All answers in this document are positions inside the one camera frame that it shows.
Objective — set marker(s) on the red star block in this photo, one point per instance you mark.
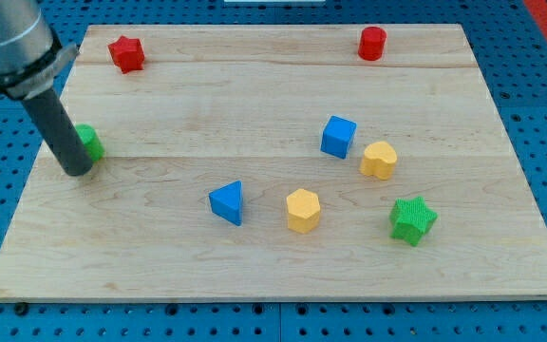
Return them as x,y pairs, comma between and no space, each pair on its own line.
127,54

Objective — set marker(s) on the wooden board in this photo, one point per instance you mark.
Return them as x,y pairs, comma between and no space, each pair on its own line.
218,104

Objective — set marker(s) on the blue cube block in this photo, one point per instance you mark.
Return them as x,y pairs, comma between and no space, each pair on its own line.
337,137

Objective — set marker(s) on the green cylinder block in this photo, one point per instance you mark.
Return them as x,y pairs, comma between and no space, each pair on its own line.
91,141

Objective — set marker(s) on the blue triangle block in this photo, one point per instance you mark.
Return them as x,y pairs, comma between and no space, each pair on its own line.
227,202

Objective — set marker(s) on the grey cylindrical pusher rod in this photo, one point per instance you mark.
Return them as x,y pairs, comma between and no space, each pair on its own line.
58,132

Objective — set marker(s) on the yellow heart block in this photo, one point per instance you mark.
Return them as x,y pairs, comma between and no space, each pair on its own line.
379,160

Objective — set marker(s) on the green star block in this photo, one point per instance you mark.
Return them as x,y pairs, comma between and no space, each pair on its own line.
411,220

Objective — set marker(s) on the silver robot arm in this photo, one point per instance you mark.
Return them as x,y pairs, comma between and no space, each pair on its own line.
31,56

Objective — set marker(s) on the red cylinder block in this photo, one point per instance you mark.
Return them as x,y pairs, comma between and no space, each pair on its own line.
372,43

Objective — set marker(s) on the yellow hexagon block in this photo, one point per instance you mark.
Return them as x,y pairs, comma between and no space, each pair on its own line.
303,211

